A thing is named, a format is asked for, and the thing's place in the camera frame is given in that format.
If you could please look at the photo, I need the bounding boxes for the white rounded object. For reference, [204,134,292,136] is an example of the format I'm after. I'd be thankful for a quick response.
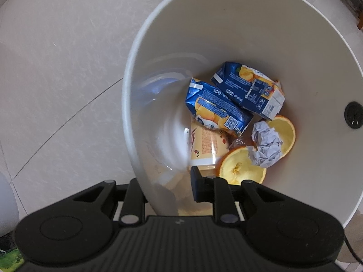
[0,173,19,237]

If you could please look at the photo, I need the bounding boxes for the blue drink carton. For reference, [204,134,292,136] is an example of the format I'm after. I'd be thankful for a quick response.
[210,61,286,120]
[184,77,254,137]

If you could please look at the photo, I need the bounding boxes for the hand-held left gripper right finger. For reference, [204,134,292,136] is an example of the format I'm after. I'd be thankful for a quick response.
[191,166,287,224]

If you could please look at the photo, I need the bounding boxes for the green printed packet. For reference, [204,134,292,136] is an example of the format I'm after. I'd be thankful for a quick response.
[0,248,25,267]

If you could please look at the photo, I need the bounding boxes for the black cable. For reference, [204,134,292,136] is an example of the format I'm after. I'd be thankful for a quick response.
[344,231,363,265]

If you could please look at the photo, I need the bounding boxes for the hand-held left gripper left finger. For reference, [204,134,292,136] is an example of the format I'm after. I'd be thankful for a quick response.
[72,177,146,225]

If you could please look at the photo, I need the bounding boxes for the white trash bin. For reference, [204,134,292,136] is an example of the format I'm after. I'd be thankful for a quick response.
[121,0,363,230]

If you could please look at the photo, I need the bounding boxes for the orange half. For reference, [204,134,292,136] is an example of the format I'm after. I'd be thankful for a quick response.
[267,115,296,159]
[215,146,267,185]

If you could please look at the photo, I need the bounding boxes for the yellow drink cup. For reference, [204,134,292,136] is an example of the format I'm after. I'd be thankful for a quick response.
[189,120,230,171]

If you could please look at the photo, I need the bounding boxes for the paper ball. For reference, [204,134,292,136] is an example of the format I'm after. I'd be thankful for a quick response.
[247,120,285,167]

